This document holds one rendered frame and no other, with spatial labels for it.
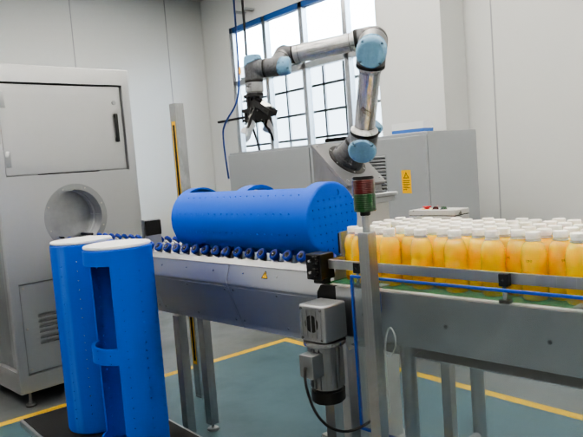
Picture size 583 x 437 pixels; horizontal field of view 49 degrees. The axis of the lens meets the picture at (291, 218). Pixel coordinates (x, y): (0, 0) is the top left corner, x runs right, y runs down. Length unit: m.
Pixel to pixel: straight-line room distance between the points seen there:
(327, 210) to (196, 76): 5.89
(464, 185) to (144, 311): 2.34
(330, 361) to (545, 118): 3.28
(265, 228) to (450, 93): 2.96
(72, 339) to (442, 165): 2.36
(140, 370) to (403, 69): 3.47
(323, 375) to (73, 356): 1.40
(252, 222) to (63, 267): 0.96
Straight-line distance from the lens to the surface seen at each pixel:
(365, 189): 1.78
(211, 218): 2.70
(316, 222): 2.31
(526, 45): 5.07
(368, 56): 2.51
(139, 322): 2.68
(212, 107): 8.06
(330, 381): 2.08
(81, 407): 3.17
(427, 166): 3.94
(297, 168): 4.80
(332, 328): 2.03
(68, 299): 3.05
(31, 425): 3.46
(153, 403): 2.79
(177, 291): 3.05
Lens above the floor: 1.31
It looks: 5 degrees down
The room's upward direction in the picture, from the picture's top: 4 degrees counter-clockwise
